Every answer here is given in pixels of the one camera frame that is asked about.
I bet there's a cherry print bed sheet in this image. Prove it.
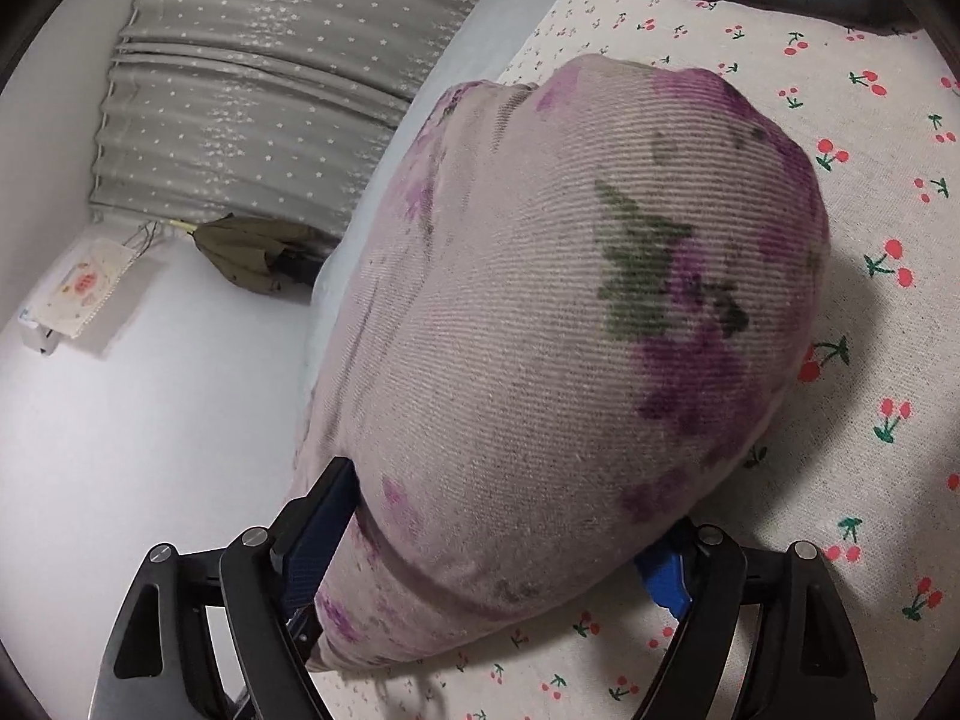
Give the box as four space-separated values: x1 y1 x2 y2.
315 0 960 720

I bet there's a grey star pattern curtain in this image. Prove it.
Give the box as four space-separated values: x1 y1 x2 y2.
88 0 490 257

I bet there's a floral padded jacket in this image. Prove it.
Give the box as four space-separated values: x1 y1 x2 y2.
289 52 831 680

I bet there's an embroidered white wall cloth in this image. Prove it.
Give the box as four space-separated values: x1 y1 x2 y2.
22 235 145 340

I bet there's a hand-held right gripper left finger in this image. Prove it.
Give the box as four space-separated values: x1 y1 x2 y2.
88 457 358 720

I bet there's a white wall box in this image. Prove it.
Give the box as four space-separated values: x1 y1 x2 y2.
18 313 61 356

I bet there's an olive green hanging jacket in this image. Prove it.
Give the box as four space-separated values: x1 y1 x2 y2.
191 214 332 295

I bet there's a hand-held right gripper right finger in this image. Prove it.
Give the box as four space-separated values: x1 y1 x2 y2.
634 519 875 720

